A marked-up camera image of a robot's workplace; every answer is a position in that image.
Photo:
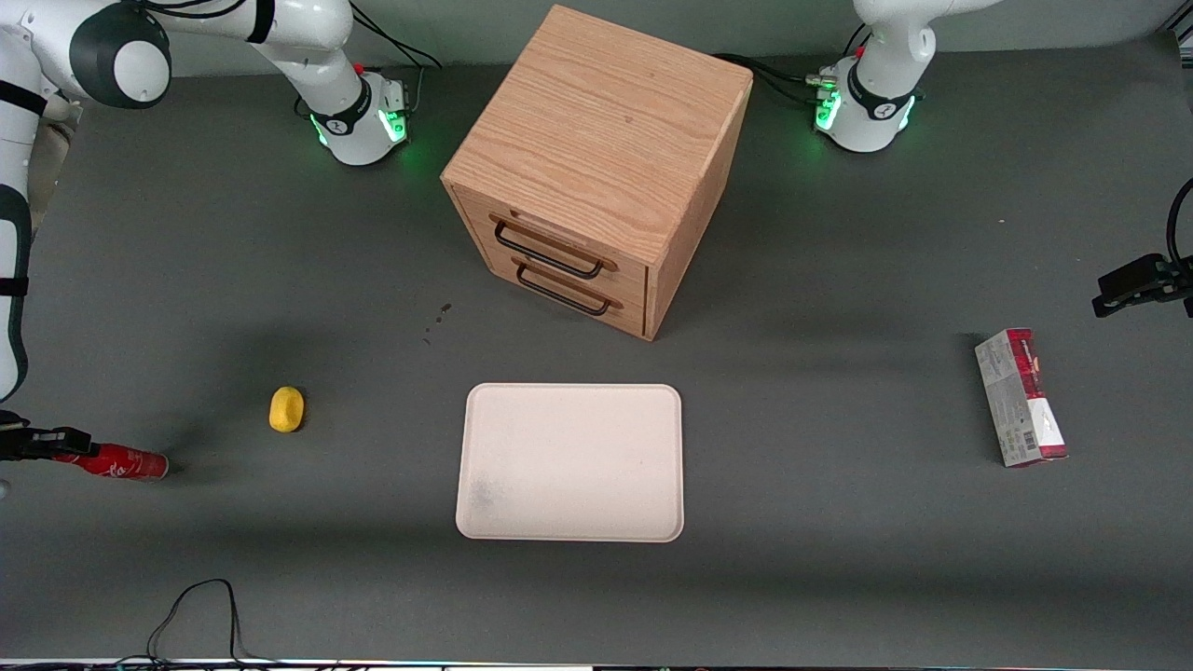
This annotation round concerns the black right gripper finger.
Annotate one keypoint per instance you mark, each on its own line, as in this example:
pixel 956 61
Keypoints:
pixel 61 436
pixel 47 452

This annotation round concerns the oak wooden drawer cabinet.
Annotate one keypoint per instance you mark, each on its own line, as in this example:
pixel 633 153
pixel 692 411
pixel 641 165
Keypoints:
pixel 606 121

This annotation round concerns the red and white carton box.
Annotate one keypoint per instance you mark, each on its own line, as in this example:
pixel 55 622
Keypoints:
pixel 1021 401

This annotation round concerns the beige plastic tray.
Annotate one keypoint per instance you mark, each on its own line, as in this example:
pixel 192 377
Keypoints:
pixel 570 461

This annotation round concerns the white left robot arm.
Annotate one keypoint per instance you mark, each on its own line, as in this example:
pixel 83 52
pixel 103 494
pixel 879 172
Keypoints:
pixel 881 65

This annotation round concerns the yellow lemon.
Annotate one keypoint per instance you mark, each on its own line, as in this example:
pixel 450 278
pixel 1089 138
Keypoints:
pixel 286 410

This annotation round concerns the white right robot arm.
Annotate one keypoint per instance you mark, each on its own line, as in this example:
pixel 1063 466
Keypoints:
pixel 298 37

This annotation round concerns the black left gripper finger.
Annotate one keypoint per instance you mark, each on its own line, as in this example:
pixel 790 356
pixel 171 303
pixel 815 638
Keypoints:
pixel 1137 275
pixel 1118 304

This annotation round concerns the red coke bottle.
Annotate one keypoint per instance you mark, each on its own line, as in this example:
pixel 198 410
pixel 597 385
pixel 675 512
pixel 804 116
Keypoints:
pixel 126 463

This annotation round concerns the wooden drawer front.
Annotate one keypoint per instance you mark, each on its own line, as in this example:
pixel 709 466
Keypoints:
pixel 634 312
pixel 629 275

